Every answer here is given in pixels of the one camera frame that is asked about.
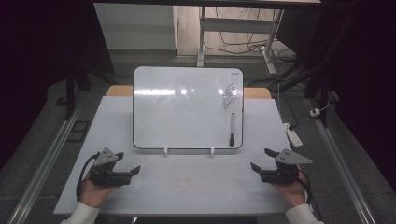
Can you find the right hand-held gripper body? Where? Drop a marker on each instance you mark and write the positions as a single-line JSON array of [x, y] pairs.
[[285, 174]]

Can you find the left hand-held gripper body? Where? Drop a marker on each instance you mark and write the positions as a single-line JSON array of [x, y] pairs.
[[106, 174]]

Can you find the black whiteboard marker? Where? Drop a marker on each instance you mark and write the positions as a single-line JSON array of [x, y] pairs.
[[232, 127]]

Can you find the white whiteboard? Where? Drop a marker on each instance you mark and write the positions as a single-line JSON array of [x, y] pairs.
[[186, 124]]

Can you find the person's right hand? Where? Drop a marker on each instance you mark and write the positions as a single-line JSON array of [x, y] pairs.
[[294, 193]]

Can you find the person's left hand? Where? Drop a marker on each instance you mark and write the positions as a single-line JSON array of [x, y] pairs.
[[93, 194]]

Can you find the white power strip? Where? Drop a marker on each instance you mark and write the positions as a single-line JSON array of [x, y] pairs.
[[294, 135]]

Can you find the white whiteboard stand foot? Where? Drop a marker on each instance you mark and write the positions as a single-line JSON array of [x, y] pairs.
[[165, 151], [212, 151]]

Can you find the wooden table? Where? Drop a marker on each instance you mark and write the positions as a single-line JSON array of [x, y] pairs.
[[120, 91]]

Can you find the grey cabinet panel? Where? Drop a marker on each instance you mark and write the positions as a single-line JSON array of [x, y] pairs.
[[137, 28]]

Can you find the aluminium floor rail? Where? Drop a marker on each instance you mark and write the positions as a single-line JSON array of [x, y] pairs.
[[342, 171], [40, 171]]

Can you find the white metal desk frame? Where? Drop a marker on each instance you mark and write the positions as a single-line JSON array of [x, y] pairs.
[[236, 25]]

